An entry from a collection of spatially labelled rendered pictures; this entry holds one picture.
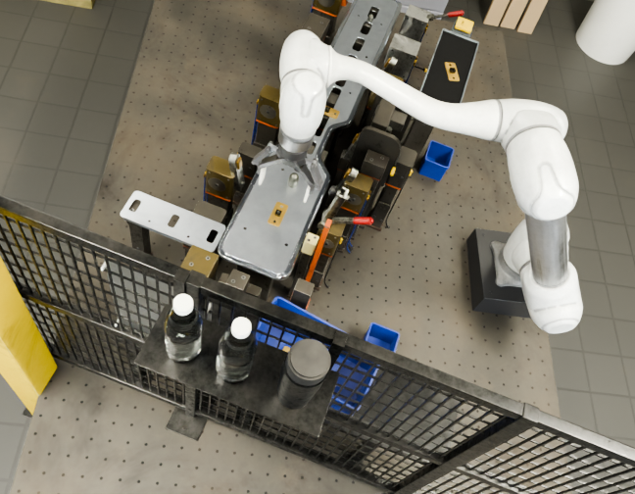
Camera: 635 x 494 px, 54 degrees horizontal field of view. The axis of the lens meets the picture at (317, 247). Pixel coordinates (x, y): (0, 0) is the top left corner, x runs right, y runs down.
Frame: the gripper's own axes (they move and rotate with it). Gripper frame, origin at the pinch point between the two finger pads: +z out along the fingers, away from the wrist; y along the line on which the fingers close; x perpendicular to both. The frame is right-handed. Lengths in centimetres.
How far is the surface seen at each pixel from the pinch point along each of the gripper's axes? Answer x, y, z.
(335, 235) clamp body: 3.0, -18.4, 8.5
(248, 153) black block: -18.2, 16.9, 14.4
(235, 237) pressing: 13.0, 8.3, 13.5
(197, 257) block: 26.6, 14.1, 7.5
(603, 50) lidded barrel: -276, -137, 104
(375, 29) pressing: -95, -4, 13
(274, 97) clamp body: -39.4, 16.8, 8.9
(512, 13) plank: -275, -73, 102
